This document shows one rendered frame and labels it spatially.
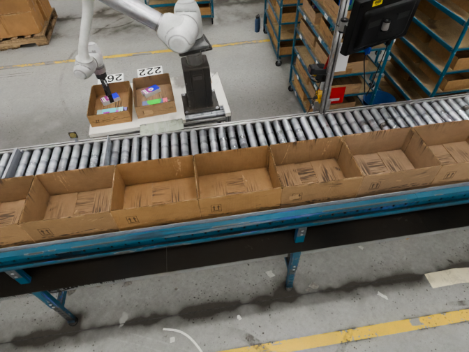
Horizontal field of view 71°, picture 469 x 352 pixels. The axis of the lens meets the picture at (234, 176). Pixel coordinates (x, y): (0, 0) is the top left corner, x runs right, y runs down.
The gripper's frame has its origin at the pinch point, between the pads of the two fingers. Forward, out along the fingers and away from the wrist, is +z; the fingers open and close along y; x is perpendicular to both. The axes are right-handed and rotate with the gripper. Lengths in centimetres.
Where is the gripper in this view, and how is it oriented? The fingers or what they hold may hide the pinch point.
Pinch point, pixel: (109, 96)
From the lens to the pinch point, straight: 271.2
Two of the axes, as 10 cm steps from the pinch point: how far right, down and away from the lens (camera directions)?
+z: 0.3, 6.6, 7.5
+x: -8.4, 4.3, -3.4
